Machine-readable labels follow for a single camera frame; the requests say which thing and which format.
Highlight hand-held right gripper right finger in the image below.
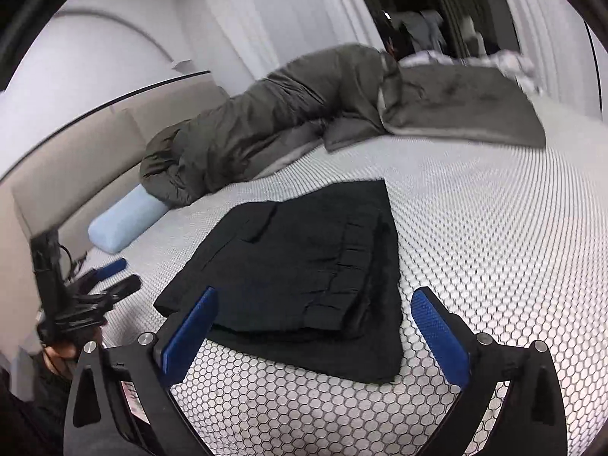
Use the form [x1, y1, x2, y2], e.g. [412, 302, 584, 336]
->
[411, 287, 568, 456]

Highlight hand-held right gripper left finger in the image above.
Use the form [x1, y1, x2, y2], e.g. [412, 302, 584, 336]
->
[63, 286, 219, 456]

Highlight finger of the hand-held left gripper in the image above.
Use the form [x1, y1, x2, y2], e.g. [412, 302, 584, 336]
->
[88, 274, 142, 313]
[71, 257, 129, 295]

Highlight black pants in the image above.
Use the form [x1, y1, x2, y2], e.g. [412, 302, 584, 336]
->
[153, 178, 404, 385]

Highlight person's left hand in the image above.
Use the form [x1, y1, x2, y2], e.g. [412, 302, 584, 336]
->
[44, 330, 104, 375]

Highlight light blue pillow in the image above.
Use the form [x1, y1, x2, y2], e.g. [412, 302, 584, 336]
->
[88, 185, 172, 255]

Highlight beige padded headboard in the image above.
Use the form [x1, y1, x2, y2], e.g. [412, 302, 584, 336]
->
[0, 73, 229, 357]

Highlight white honeycomb pattern mattress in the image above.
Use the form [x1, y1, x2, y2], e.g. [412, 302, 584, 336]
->
[71, 90, 608, 456]

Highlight person's dark clothing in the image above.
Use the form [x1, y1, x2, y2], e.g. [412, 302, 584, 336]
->
[0, 351, 73, 456]

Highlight grey duvet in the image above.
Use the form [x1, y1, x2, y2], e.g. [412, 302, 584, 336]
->
[139, 44, 547, 209]

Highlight white crumpled cloth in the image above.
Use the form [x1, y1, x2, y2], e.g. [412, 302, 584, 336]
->
[401, 50, 541, 94]

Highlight white office chair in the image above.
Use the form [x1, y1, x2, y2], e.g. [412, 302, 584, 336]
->
[457, 16, 486, 56]

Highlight grey clothes pile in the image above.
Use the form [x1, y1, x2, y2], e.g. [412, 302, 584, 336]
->
[398, 9, 448, 54]

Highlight brown striped curtain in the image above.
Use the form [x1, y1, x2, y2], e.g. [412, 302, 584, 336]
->
[426, 0, 477, 54]

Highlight white curtain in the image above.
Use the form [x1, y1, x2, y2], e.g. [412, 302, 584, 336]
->
[489, 0, 594, 87]

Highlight black braided cable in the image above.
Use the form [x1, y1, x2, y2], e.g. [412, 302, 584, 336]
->
[58, 244, 90, 280]

